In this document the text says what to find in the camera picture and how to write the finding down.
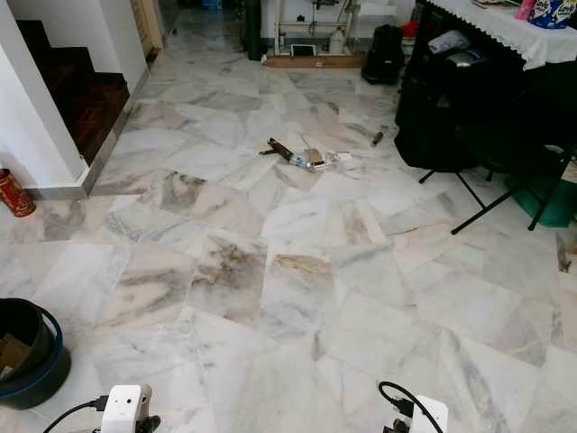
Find table with white lace cloth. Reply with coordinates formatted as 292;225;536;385
417;0;577;71

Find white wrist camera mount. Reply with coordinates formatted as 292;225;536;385
410;395;450;433
101;385;152;433

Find black rolled mat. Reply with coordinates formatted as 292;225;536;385
242;0;265;63

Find white sewing machine table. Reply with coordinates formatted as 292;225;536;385
261;0;375;60

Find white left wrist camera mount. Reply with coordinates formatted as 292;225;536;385
101;385;152;433

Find silver bag blue label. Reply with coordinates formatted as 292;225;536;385
446;50;487;69

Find black canister vacuum cleaner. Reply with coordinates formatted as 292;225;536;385
361;24;408;87

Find tan cardboard piece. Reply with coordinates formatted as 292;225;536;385
304;149;328;171

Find blue and white bag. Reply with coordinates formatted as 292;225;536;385
530;0;577;31

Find long wooden board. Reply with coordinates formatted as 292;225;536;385
263;54;367;70

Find wooden door frame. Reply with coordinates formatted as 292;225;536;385
131;0;166;57

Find brown cardboard scrap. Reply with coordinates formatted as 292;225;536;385
0;332;32;373

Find green plastic bin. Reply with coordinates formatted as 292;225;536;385
508;171;577;229

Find white folded cloth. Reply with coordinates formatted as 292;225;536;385
427;30;472;56

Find clear plastic wrapper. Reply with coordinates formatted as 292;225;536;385
325;151;358;169

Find black bucket blue rim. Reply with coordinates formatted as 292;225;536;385
0;298;71;410

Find pile of black bags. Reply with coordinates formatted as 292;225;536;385
395;27;577;174

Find pink bottle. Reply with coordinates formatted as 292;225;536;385
515;0;538;22

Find dark brown wooden stick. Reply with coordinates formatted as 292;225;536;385
260;138;297;162

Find dark wooden staircase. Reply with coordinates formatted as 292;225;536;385
18;20;133;165

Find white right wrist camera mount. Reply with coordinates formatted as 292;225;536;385
410;395;450;433

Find white plastic jug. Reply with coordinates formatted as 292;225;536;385
327;28;346;56

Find black folding table legs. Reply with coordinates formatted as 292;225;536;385
418;165;577;236

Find red metal canister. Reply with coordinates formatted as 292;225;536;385
0;169;37;218

